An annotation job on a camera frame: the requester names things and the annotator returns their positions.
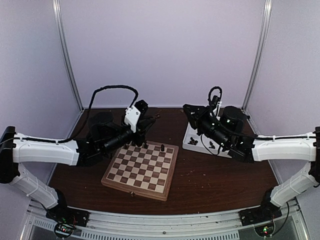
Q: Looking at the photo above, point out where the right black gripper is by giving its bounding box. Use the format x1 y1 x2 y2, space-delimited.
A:
183 105 231 149

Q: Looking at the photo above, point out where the dark chess piece tray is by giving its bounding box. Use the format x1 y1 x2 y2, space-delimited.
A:
209 141 216 149

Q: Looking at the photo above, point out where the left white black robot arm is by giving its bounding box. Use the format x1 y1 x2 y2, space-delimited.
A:
0 109 156 222

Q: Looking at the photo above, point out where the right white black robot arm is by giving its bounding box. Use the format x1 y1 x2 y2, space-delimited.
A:
183 103 320 221

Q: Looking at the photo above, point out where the dark chess pieces pile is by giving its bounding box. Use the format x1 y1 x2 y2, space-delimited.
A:
188 137 198 146

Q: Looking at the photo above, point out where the right circuit board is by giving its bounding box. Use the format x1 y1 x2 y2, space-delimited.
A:
254 223 275 238

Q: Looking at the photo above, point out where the circuit board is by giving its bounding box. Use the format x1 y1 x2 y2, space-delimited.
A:
53 223 76 239
254 223 275 238

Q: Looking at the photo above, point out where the left circuit board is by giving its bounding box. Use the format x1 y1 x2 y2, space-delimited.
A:
53 223 76 239

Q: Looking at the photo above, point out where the white plastic tray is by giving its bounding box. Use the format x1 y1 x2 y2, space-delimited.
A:
182 123 231 159

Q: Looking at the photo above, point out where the wooden chessboard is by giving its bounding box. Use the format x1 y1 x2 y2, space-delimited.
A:
101 141 179 202

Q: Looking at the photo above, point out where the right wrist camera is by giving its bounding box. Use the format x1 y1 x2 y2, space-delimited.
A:
219 106 247 133

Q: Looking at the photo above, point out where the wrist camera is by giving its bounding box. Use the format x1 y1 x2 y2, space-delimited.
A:
219 106 247 133
88 111 114 138

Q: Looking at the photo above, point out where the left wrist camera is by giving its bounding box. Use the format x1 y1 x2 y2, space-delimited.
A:
88 111 114 138

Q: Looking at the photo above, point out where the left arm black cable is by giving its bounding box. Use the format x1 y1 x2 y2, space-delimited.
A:
58 84 140 145

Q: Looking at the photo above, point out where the aluminium front rail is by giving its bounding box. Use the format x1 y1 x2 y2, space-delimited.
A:
24 197 305 240

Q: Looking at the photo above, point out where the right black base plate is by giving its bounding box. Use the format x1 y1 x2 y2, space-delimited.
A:
238 205 282 226

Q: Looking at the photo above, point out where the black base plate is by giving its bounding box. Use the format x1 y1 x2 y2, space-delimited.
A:
238 205 282 226
45 206 90 227

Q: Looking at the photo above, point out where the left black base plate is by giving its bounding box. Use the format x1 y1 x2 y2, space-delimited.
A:
45 206 90 227

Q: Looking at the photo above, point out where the right aluminium corner post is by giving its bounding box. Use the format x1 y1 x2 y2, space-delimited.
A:
242 0 273 112

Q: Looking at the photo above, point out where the aluminium corner post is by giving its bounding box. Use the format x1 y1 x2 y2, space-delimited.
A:
242 0 273 112
52 0 84 112

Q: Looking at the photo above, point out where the left aluminium corner post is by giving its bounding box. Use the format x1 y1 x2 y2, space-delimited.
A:
52 0 84 112

